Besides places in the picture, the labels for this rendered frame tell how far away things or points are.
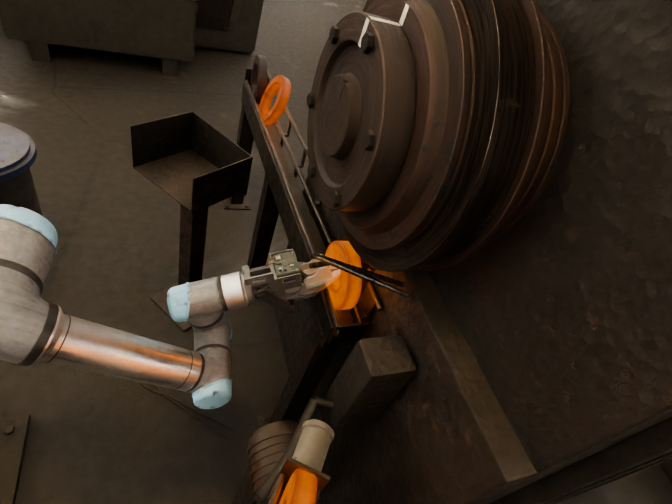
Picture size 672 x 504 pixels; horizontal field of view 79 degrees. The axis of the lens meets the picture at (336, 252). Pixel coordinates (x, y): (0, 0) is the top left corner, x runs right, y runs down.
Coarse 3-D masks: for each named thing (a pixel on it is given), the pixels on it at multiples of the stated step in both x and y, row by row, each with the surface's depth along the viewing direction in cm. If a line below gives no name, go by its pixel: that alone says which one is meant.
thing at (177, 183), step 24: (168, 120) 118; (192, 120) 125; (144, 144) 117; (168, 144) 124; (192, 144) 131; (216, 144) 123; (144, 168) 119; (168, 168) 122; (192, 168) 125; (216, 168) 127; (240, 168) 115; (168, 192) 114; (192, 192) 105; (216, 192) 113; (240, 192) 122; (192, 216) 125; (192, 240) 132; (192, 264) 141; (168, 288) 162; (168, 312) 154
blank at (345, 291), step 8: (328, 248) 95; (336, 248) 90; (344, 248) 87; (352, 248) 87; (328, 256) 95; (336, 256) 90; (344, 256) 86; (352, 256) 86; (352, 264) 85; (360, 264) 86; (344, 272) 86; (336, 280) 95; (344, 280) 86; (352, 280) 84; (360, 280) 85; (328, 288) 95; (336, 288) 92; (344, 288) 86; (352, 288) 85; (360, 288) 86; (336, 296) 90; (344, 296) 86; (352, 296) 86; (336, 304) 90; (344, 304) 87; (352, 304) 88
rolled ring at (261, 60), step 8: (256, 56) 160; (264, 56) 160; (256, 64) 163; (264, 64) 156; (256, 72) 168; (264, 72) 156; (256, 80) 170; (264, 80) 157; (256, 88) 160; (264, 88) 158; (256, 96) 160
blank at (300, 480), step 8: (296, 472) 60; (304, 472) 61; (296, 480) 58; (304, 480) 58; (312, 480) 59; (288, 488) 62; (296, 488) 56; (304, 488) 57; (312, 488) 57; (288, 496) 58; (296, 496) 55; (304, 496) 56; (312, 496) 56
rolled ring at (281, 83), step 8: (272, 80) 154; (280, 80) 148; (288, 80) 148; (272, 88) 155; (280, 88) 146; (288, 88) 146; (264, 96) 157; (272, 96) 158; (280, 96) 144; (288, 96) 146; (264, 104) 157; (280, 104) 145; (264, 112) 155; (272, 112) 146; (280, 112) 147; (264, 120) 150; (272, 120) 149
